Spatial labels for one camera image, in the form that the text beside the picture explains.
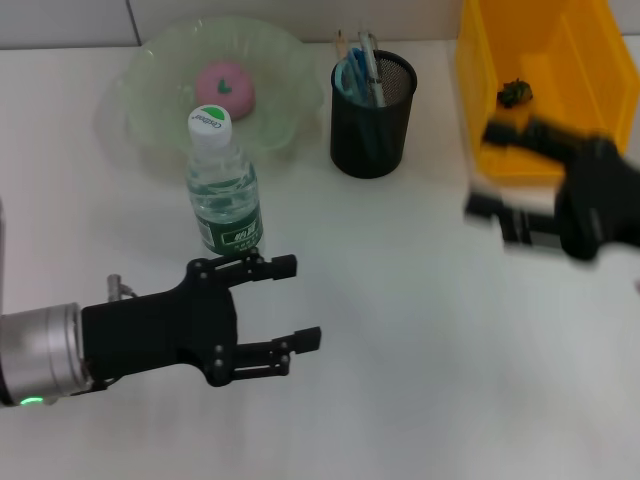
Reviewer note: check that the grey white ballpoint pen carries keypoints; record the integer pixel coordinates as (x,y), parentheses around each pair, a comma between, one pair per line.
(372,65)

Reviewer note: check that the green glass fruit plate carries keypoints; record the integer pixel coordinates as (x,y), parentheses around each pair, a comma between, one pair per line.
(150,100)

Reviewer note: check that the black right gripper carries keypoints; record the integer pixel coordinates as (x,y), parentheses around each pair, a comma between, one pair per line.
(605,200)

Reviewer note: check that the pink peach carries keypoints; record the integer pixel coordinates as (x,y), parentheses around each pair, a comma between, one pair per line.
(235,100)

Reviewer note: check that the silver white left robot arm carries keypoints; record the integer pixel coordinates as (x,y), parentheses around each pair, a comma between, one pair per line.
(40,350)

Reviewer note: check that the clear plastic ruler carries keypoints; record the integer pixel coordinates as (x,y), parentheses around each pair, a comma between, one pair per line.
(342,45)

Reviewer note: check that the black mesh pen holder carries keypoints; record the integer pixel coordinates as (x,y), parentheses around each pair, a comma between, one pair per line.
(370,150)

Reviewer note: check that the green plastic scrap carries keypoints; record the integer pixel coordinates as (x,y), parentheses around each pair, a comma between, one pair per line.
(515,94)

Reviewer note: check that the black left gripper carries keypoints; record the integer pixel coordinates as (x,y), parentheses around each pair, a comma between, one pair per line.
(160,330)

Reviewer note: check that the clear green-label water bottle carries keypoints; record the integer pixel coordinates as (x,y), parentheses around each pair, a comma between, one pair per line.
(225,200)

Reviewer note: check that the yellow plastic bin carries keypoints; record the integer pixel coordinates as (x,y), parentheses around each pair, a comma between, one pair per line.
(575,60)

